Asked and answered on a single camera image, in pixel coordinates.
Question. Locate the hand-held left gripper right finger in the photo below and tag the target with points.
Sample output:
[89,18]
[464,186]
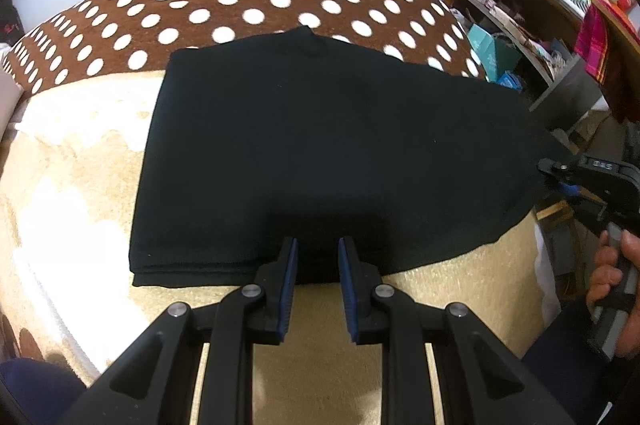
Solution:
[348,292]

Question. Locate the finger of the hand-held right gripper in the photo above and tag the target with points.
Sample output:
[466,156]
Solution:
[587,212]
[555,167]

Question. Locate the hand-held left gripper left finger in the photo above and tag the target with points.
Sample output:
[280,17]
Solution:
[287,287]

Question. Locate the black pants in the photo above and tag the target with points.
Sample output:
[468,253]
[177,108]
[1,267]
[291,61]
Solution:
[325,145]

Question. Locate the person's right hand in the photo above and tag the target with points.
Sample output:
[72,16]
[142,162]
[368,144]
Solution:
[605,275]

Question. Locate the light blue box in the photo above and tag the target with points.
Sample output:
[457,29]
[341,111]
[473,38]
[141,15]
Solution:
[507,81]

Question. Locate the pink striped cloth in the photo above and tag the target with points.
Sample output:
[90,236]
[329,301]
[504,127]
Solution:
[595,50]

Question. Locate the teal paper bag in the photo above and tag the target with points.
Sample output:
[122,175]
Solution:
[492,52]

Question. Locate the wooden shelf with clutter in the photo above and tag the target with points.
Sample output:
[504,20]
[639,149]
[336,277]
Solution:
[530,20]

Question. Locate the person's navy clad right leg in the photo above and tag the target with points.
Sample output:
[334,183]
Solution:
[560,365]

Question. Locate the person's navy clad leg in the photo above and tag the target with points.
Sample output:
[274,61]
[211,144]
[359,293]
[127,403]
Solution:
[35,395]
[560,365]

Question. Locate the person's navy clad left leg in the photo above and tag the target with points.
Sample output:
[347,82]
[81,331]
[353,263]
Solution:
[35,395]

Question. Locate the brown polka-dot beige blanket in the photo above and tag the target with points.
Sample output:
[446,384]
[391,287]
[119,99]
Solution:
[150,15]

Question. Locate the pale pink duvet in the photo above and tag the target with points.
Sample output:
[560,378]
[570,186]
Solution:
[9,100]

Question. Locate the black backpack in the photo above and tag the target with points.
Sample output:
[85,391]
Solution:
[7,15]

